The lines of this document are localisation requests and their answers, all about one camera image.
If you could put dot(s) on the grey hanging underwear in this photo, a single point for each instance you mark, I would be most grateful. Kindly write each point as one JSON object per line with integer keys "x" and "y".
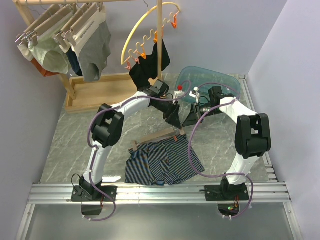
{"x": 93, "y": 47}

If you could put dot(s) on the black hanging underwear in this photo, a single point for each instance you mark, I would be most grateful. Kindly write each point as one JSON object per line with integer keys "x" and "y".
{"x": 145, "y": 69}

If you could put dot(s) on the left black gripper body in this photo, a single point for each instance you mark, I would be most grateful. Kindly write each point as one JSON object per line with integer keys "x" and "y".
{"x": 166, "y": 107}

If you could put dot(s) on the yellow curved clip hanger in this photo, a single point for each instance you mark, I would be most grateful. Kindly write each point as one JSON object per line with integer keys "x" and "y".
{"x": 130, "y": 54}

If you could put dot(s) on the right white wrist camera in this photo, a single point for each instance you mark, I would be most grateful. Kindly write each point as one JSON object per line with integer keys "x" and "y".
{"x": 195, "y": 94}

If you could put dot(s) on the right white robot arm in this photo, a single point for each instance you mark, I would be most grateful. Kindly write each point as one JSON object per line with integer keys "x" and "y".
{"x": 246, "y": 152}

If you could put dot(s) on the dark blue hanging underwear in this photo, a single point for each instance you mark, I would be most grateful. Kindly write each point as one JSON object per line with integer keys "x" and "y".
{"x": 73, "y": 60}

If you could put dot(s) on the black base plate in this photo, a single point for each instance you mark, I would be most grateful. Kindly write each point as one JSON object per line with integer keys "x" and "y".
{"x": 80, "y": 195}
{"x": 226, "y": 192}

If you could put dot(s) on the blue plastic basin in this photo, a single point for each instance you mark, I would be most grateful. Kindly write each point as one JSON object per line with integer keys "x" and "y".
{"x": 205, "y": 79}

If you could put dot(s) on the light green hanging underwear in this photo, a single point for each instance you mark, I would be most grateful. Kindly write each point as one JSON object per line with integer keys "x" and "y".
{"x": 48, "y": 53}

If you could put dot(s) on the navy striped underwear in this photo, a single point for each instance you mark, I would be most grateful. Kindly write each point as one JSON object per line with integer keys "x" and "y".
{"x": 164, "y": 162}

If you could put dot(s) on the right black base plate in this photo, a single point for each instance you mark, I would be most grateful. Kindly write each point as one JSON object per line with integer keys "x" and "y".
{"x": 226, "y": 192}

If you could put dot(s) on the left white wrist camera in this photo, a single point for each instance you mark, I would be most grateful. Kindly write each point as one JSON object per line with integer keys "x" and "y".
{"x": 179, "y": 93}

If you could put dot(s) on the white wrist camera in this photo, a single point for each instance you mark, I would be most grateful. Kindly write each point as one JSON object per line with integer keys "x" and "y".
{"x": 195, "y": 94}
{"x": 179, "y": 93}

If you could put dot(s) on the beige hanger with green underwear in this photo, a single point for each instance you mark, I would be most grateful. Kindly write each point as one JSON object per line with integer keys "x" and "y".
{"x": 50, "y": 22}

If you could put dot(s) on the orange hanging underwear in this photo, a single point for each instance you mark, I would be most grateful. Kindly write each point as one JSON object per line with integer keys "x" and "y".
{"x": 41, "y": 70}

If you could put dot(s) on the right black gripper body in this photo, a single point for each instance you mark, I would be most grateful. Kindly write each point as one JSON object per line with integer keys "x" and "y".
{"x": 204, "y": 109}

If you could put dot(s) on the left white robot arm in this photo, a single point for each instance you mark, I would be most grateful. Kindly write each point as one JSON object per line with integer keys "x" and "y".
{"x": 107, "y": 126}

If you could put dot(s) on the beige clip hanger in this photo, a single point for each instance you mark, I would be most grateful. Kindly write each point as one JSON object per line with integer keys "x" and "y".
{"x": 157, "y": 136}

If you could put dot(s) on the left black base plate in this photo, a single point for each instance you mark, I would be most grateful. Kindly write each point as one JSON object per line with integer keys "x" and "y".
{"x": 80, "y": 195}

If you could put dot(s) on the wooden clothes rack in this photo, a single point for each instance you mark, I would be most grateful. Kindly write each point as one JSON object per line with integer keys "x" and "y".
{"x": 84, "y": 96}

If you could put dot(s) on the beige hanger with grey underwear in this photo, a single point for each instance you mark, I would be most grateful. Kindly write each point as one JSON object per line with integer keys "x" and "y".
{"x": 77, "y": 23}

